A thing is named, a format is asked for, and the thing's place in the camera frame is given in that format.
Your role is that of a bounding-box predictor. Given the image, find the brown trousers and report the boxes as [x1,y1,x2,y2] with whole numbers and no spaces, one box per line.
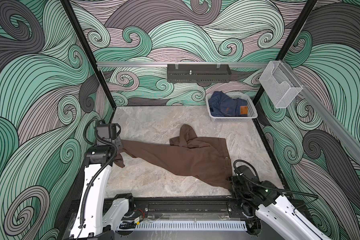
[114,125,233,191]

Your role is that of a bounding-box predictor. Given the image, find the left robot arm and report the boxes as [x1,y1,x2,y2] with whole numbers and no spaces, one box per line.
[67,137,135,240]

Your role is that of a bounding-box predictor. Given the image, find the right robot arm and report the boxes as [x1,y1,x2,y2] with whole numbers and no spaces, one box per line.
[231,160,329,240]

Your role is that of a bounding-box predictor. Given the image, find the white plastic basket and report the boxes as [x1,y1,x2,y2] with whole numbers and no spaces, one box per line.
[206,92,258,122]

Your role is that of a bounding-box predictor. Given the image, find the blue jeans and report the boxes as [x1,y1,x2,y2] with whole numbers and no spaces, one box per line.
[208,92,248,117]

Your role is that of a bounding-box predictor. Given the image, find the black perforated metal tray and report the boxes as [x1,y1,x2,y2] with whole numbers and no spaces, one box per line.
[167,64,232,84]

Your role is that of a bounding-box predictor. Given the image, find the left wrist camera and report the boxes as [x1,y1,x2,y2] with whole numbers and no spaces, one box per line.
[96,124,120,140]

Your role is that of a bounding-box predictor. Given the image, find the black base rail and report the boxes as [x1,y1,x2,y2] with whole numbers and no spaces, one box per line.
[128,196,260,220]

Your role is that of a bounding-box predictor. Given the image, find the white slotted cable duct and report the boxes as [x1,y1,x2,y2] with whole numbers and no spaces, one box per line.
[135,221,247,232]

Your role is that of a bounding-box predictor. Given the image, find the white mesh wall holder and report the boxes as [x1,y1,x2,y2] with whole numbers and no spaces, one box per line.
[259,61,303,109]

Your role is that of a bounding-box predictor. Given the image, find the aluminium rail right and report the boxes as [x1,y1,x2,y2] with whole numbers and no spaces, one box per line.
[282,62,360,165]

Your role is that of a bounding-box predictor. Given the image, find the aluminium rail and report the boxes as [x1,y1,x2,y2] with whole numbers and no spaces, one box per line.
[96,61,271,69]
[282,62,360,165]

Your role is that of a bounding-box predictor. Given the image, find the aluminium rail back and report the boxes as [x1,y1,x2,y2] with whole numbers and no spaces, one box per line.
[96,61,271,69]

